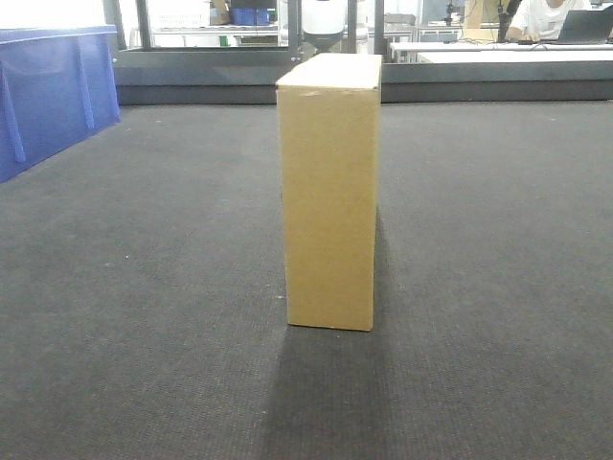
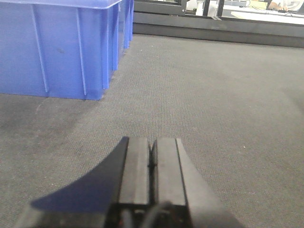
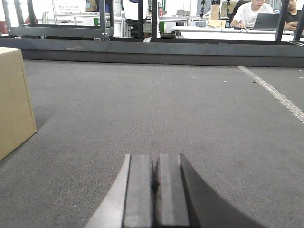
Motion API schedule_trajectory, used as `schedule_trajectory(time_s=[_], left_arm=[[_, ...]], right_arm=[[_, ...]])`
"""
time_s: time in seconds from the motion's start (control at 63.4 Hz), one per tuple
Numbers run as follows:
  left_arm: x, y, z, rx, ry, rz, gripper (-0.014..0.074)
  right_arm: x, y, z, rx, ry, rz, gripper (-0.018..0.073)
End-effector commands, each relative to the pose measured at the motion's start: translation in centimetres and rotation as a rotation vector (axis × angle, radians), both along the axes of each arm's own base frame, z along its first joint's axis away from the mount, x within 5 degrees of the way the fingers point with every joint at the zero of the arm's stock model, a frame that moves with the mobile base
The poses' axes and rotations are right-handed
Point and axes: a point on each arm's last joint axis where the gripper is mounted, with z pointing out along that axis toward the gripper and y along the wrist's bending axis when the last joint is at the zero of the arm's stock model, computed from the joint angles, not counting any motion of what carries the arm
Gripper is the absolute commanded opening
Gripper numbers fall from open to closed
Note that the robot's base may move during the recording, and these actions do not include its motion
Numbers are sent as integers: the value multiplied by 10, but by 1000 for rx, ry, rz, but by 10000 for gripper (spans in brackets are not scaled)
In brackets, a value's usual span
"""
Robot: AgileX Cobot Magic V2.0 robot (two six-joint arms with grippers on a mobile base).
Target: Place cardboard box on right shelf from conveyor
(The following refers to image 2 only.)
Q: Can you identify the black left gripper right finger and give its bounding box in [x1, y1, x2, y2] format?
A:
[152, 138, 240, 228]

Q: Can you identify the black conveyor side rail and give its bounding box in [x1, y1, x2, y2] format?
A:
[133, 12, 304, 48]

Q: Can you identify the black metal frame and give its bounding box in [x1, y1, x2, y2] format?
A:
[133, 0, 225, 19]

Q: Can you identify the seated person in background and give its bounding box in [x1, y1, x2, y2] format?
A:
[266, 0, 304, 11]

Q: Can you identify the white desk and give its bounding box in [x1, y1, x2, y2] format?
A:
[222, 6, 304, 25]

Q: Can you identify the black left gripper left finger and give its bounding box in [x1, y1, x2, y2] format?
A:
[31, 137, 149, 213]

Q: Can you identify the blue plastic crate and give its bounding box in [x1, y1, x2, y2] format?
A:
[0, 0, 134, 100]

